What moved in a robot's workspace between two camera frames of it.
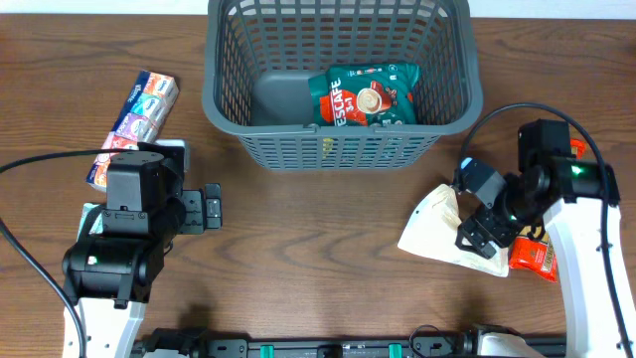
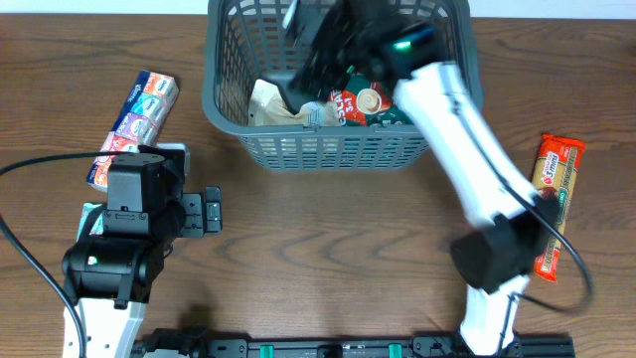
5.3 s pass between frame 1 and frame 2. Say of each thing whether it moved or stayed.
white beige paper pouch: moved
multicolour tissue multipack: stayed
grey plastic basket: stayed
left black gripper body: stayed
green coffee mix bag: stayed
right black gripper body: moved
